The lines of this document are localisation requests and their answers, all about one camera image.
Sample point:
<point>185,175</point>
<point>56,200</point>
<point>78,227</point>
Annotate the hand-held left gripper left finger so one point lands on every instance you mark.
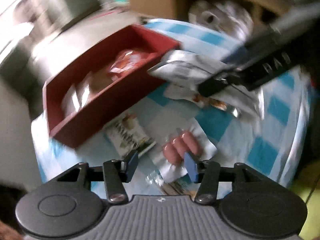
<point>131,165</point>

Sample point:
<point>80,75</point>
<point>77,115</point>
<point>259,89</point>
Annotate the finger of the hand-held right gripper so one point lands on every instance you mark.
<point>238,56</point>
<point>220,82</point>

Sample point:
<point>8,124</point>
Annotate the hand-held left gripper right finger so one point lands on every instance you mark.
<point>191,167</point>

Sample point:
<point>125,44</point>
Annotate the clear sausage packet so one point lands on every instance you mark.
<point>180,142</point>

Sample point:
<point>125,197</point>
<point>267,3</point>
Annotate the silver foil snack pouch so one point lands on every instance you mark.
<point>185,70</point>

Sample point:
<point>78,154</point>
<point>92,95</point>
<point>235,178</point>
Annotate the red rectangular box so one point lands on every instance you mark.
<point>100,110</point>

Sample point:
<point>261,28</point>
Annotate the orange-brown bread packet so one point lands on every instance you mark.
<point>100,82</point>

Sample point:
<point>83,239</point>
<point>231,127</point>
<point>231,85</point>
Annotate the red snack packet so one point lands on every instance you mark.
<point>127,63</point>

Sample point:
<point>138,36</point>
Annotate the dark brown snack packet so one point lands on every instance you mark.
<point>178,188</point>

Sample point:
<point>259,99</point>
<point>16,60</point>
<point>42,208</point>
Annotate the white packet orange print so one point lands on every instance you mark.
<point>197,98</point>

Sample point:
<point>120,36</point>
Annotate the crumpled clear wrapper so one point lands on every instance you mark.
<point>155,180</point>

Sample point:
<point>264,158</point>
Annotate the green snack packet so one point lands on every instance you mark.
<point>125,135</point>

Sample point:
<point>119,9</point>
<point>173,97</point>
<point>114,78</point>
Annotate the silver foil bags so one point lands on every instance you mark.
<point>232,17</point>

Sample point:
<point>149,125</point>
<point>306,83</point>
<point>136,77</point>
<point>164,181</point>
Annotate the blue white checkered tablecloth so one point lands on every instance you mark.
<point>275,120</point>

